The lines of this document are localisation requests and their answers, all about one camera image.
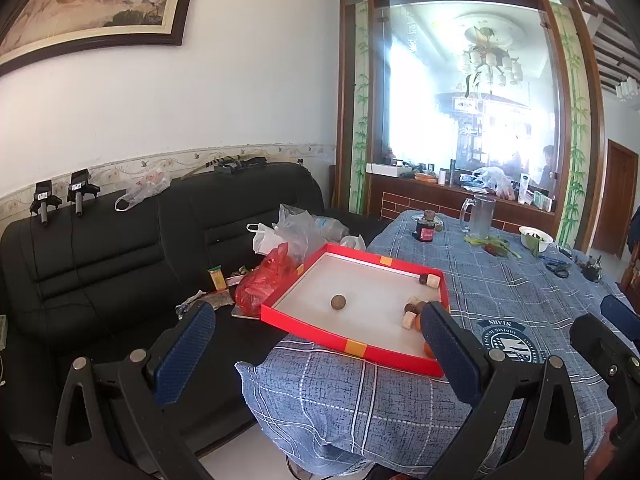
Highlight beige walnut piece two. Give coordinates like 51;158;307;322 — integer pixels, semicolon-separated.
402;311;420;330

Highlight beige walnut piece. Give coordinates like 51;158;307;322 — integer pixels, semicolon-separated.
426;274;440;289

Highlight black scissors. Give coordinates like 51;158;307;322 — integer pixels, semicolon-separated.
544;259;570;278

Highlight blue plaid tablecloth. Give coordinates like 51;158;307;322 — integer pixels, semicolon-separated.
236;214;639;479

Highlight white bowl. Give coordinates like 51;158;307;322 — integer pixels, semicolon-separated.
518;226;553;255

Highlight black leather sofa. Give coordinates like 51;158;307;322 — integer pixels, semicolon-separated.
1;162;384;471

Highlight brown wooden door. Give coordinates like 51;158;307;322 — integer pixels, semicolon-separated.
592;140;639;258

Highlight green vegetable leaves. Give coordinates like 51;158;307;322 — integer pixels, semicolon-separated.
463;234;522;259

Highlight glass pitcher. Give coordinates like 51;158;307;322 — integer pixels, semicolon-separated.
460;195;496;240

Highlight red plastic bag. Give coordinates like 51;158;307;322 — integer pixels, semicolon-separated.
234;242;296;318

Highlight red shallow tray box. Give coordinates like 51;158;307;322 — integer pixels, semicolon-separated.
260;244;449;377

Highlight red label jar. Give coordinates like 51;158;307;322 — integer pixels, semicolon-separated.
414;210;436;243

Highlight black clamp device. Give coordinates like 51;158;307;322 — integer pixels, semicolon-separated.
29;180;62;226

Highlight black clamp device two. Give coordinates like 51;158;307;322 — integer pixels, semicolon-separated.
67;168;101;218

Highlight white plastic bag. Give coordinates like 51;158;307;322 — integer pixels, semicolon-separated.
246;204;366;263

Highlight wooden counter cabinet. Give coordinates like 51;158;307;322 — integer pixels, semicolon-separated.
366;164;560;236

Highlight framed horse painting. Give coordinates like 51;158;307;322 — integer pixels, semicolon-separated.
1;0;190;75

